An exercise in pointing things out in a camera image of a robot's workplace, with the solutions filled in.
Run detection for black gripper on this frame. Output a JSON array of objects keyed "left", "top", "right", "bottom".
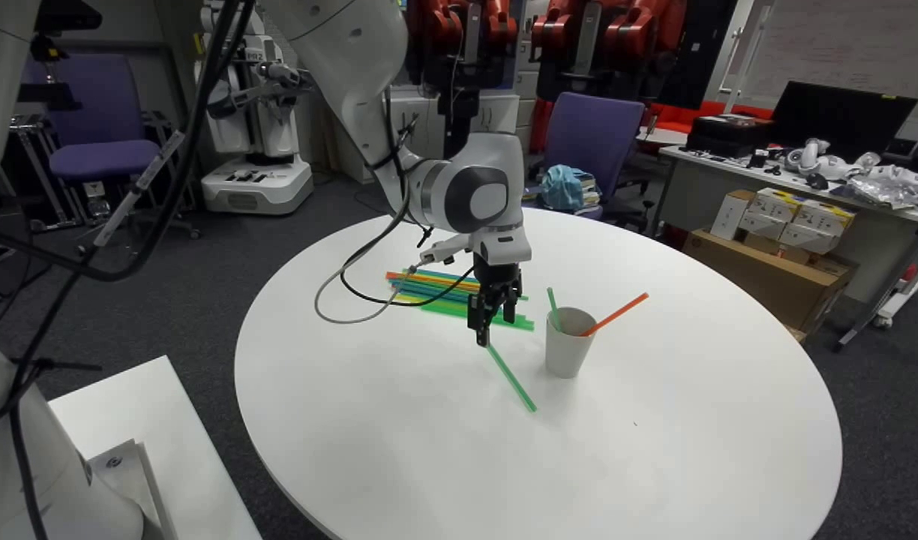
[{"left": 465, "top": 259, "right": 529, "bottom": 352}]

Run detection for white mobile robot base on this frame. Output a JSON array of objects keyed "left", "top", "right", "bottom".
[{"left": 194, "top": 26, "right": 319, "bottom": 218}]

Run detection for teal plastic straw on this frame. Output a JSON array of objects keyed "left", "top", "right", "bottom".
[{"left": 393, "top": 283, "right": 476, "bottom": 305}]

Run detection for orange plastic straw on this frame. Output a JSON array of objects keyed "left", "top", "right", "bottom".
[
  {"left": 384, "top": 271, "right": 476, "bottom": 295},
  {"left": 576, "top": 292, "right": 652, "bottom": 340}
]

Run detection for white paper cup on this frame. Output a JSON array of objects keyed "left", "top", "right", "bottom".
[{"left": 544, "top": 304, "right": 601, "bottom": 382}]

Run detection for blue crumpled cloth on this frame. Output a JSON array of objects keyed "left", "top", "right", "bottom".
[{"left": 535, "top": 162, "right": 603, "bottom": 216}]

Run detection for purple office chair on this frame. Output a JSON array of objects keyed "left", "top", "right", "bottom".
[
  {"left": 12, "top": 51, "right": 172, "bottom": 222},
  {"left": 526, "top": 90, "right": 652, "bottom": 224}
]

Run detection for white control cabinet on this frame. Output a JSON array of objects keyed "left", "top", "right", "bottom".
[{"left": 384, "top": 80, "right": 452, "bottom": 169}]

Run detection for white office desk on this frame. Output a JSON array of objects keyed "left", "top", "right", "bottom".
[{"left": 655, "top": 145, "right": 918, "bottom": 347}]

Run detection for small white carton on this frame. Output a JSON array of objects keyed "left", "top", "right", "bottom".
[{"left": 708, "top": 186, "right": 766, "bottom": 245}]

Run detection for red box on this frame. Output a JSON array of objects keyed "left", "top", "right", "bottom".
[{"left": 642, "top": 97, "right": 779, "bottom": 129}]

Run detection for brown cardboard box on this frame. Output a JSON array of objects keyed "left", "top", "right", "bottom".
[{"left": 681, "top": 224, "right": 863, "bottom": 340}]

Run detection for black case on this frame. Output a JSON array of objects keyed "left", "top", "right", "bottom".
[{"left": 684, "top": 110, "right": 774, "bottom": 160}]

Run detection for red robot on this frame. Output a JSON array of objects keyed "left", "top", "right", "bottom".
[
  {"left": 529, "top": 0, "right": 693, "bottom": 99},
  {"left": 404, "top": 0, "right": 526, "bottom": 65}
]

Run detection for white side table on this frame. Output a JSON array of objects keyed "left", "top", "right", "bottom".
[{"left": 45, "top": 355, "right": 263, "bottom": 540}]

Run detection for black computer monitor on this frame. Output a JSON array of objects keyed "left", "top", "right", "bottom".
[{"left": 771, "top": 77, "right": 918, "bottom": 162}]

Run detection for crumpled white plastic bags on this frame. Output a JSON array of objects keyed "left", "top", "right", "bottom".
[{"left": 778, "top": 135, "right": 918, "bottom": 216}]

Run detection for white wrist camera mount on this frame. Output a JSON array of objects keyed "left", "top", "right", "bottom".
[{"left": 416, "top": 224, "right": 532, "bottom": 271}]

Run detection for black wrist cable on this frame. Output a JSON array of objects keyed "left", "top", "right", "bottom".
[{"left": 312, "top": 191, "right": 484, "bottom": 327}]

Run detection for grey metal bracket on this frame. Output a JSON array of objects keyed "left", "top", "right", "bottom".
[{"left": 83, "top": 436, "right": 179, "bottom": 540}]

